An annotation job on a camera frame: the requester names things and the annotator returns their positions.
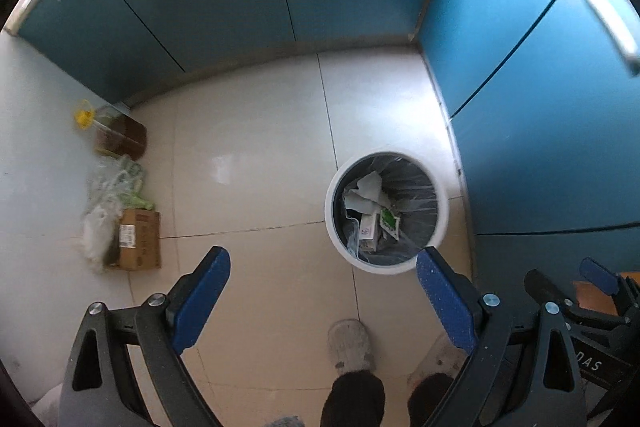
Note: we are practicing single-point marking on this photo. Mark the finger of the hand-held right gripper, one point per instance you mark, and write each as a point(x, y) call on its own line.
point(602, 277)
point(547, 289)

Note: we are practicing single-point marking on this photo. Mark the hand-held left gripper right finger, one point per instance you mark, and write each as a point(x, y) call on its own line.
point(445, 302)

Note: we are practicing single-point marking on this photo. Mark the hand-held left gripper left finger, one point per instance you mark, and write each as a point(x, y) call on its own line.
point(200, 299)

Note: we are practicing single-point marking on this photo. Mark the green square packet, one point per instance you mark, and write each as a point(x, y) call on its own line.
point(387, 219)

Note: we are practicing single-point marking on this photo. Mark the green white medicine box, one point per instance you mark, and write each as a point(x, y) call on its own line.
point(369, 232)

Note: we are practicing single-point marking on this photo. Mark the white round trash bin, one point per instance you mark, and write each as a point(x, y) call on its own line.
point(425, 192)

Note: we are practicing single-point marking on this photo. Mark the white tissue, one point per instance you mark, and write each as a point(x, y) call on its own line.
point(367, 187)

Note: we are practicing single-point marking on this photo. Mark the grey fluffy slipper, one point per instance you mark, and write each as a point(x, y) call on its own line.
point(440, 357)
point(350, 342)

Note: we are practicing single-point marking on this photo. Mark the small cardboard box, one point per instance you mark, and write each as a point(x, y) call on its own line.
point(140, 239)

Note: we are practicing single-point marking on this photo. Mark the person's dark pants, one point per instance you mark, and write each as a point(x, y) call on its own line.
point(352, 399)

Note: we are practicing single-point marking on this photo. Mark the plastic bag of vegetables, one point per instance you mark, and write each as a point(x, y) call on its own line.
point(117, 182)

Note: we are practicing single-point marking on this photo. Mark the cooking oil bottle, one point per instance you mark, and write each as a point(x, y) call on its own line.
point(120, 134)

